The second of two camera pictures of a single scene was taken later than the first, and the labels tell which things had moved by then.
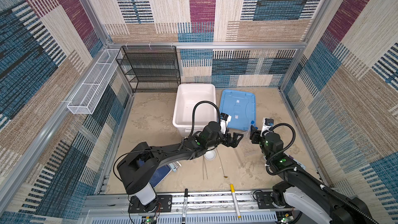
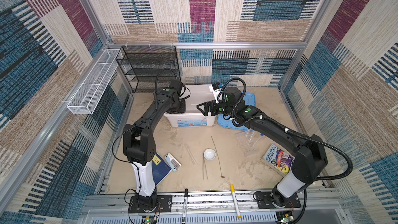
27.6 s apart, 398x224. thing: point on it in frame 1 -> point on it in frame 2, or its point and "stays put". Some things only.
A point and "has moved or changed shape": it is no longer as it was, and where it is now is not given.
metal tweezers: (205, 167) stays put
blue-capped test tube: (240, 161) has moved or changed shape
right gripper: (254, 135) -> (207, 107)
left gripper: (232, 143) -> (182, 109)
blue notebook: (159, 175) stays put
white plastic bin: (187, 95) has moved or changed shape
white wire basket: (85, 100) stays put
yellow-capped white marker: (232, 188) stays put
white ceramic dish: (210, 155) stays put
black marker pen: (185, 206) stays put
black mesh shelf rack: (150, 69) stays put
